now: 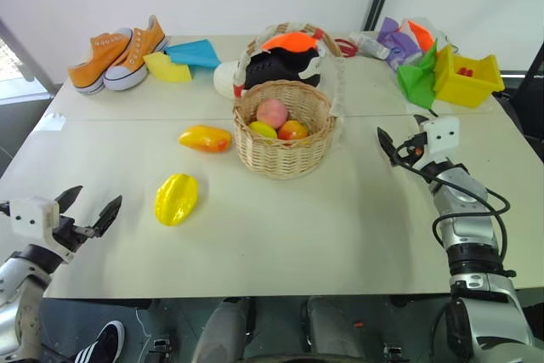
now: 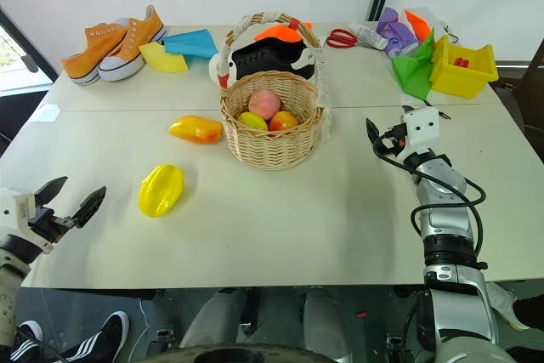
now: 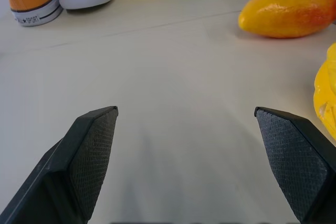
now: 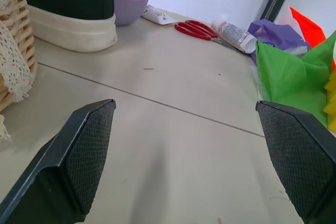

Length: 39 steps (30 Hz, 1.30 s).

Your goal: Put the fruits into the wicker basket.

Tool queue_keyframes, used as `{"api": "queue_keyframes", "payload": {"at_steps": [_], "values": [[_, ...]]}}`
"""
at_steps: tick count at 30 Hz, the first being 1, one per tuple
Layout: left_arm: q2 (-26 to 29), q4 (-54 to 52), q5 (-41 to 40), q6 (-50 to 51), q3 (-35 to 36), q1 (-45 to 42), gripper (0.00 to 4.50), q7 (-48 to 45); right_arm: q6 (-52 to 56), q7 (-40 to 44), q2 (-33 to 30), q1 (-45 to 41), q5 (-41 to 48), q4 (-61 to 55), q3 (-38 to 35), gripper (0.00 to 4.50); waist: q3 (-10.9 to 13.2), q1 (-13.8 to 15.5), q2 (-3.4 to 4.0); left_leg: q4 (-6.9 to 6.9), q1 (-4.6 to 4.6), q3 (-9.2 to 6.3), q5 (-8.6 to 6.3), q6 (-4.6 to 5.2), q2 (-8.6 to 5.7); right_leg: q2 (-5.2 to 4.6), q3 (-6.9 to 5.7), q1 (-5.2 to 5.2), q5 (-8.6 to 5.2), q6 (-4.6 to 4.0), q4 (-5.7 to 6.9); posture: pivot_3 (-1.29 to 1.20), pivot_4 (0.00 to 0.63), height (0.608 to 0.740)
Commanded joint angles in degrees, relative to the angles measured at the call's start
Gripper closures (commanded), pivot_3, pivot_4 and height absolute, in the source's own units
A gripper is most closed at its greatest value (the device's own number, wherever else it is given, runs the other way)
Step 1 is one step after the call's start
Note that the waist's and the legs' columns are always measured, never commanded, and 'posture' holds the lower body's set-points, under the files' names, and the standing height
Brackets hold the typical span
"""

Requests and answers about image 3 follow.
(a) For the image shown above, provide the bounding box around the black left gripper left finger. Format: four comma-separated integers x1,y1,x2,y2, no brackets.
0,106,119,224

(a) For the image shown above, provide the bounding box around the yellow orange mango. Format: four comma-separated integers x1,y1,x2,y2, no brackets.
238,0,336,39

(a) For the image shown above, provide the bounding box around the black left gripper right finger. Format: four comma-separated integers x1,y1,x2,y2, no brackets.
254,106,336,224

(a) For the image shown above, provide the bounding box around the yellow banana bunch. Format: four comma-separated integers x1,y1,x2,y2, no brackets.
313,42,336,140

